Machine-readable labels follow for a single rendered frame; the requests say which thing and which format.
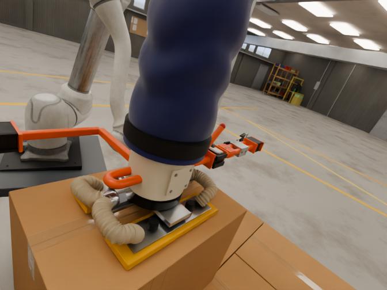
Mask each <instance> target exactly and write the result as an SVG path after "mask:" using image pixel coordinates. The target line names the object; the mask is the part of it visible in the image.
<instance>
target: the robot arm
mask: <svg viewBox="0 0 387 290"><path fill-rule="evenodd" d="M89 2H90V7H91V10H90V13H89V17H88V20H87V23H86V27H85V30H84V33H83V36H82V40H81V43H80V46H79V49H78V52H77V56H76V59H75V62H74V65H73V69H72V72H71V75H70V79H69V82H67V83H64V84H63V85H62V86H61V87H60V89H59V91H58V93H57V94H56V95H53V94H48V93H41V94H37V95H35V96H33V97H32V98H31V99H30V100H29V101H28V103H27V105H26V108H25V130H26V131H29V130H41V129H62V128H73V127H75V126H76V125H78V124H80V123H82V122H83V121H84V120H86V119H87V118H88V117H89V116H90V114H91V112H92V109H93V103H92V101H93V94H92V92H91V91H90V88H91V86H92V83H93V80H94V77H95V74H96V72H97V69H98V65H99V64H100V60H101V58H102V55H103V52H104V50H105V46H106V44H107V41H108V38H109V35H111V36H112V39H113V42H114V46H115V58H114V63H113V72H112V80H111V89H110V96H109V101H110V107H111V112H112V115H113V119H114V122H113V125H112V127H113V131H112V132H110V134H111V135H112V136H114V137H115V138H116V139H117V140H118V141H119V142H121V143H122V144H123V145H124V146H126V147H127V148H128V149H129V150H131V149H130V148H129V147H128V146H127V145H126V144H125V142H124V140H123V135H124V133H123V127H124V121H125V116H126V114H127V113H128V111H127V109H126V107H125V104H124V94H125V89H126V83H127V77H128V71H129V66H130V60H131V41H130V35H129V32H128V29H127V25H126V21H125V18H124V14H123V13H124V11H125V9H126V8H127V6H128V5H129V4H130V2H131V0H89ZM71 145H72V142H71V141H69V140H67V137H64V138H50V139H36V140H28V141H27V142H24V143H23V151H25V152H24V154H23V155H21V156H20V160H21V161H24V162H25V161H60V162H67V161H68V160H69V158H68V153H69V148H70V146H71Z"/></svg>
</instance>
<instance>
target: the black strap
mask: <svg viewBox="0 0 387 290"><path fill-rule="evenodd" d="M123 133H124V135H125V137H126V138H127V139H128V140H129V141H130V142H131V143H132V144H133V145H135V146H136V147H138V148H140V149H141V150H144V151H146V152H148V153H151V154H154V155H157V156H159V157H164V158H169V159H176V160H193V159H198V158H201V157H203V156H205V155H206V154H207V152H208V148H209V146H210V143H211V140H212V137H211V136H210V137H209V138H208V139H206V140H203V141H200V142H179V141H174V140H167V139H161V138H158V137H156V136H153V135H151V134H148V133H146V132H143V131H141V130H140V129H138V128H137V127H135V126H134V125H133V124H132V123H131V122H130V120H129V117H128V113H127V114H126V116H125V121H124V127H123Z"/></svg>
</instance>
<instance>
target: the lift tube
mask: <svg viewBox="0 0 387 290"><path fill-rule="evenodd" d="M253 1H254V0H150V2H149V6H148V10H147V31H148V34H147V36H146V38H145V40H144V42H143V44H142V47H141V50H140V54H139V57H138V67H139V75H140V76H139V78H138V80H137V82H136V84H135V86H134V89H133V92H132V95H131V99H130V105H129V111H128V117H129V120H130V122H131V123H132V124H133V125H134V126H135V127H137V128H138V129H140V130H141V131H143V132H146V133H148V134H151V135H153V136H156V137H158V138H161V139H167V140H174V141H179V142H200V141H203V140H206V139H208V138H209V137H210V136H211V134H212V132H213V130H214V128H215V124H216V122H217V114H218V102H219V99H220V97H221V96H222V95H223V93H224V92H225V91H226V89H227V87H228V85H229V83H230V78H231V66H232V61H233V59H234V58H235V57H236V55H237V54H238V53H239V51H240V49H241V48H242V46H243V43H244V41H245V38H246V34H247V31H248V25H249V18H250V13H251V7H252V4H253ZM123 140H124V142H125V144H126V145H127V146H128V147H129V148H130V149H131V150H133V151H134V152H135V153H137V154H139V155H141V156H143V157H145V158H147V159H150V160H152V161H156V162H159V163H164V164H168V165H176V166H188V165H194V164H197V163H199V162H201V161H202V160H203V159H204V156H203V157H201V158H198V159H193V160H176V159H169V158H164V157H159V156H157V155H154V154H151V153H148V152H146V151H144V150H141V149H140V148H138V147H136V146H135V145H133V144H132V143H131V142H130V141H129V140H128V139H127V138H126V137H125V135H123Z"/></svg>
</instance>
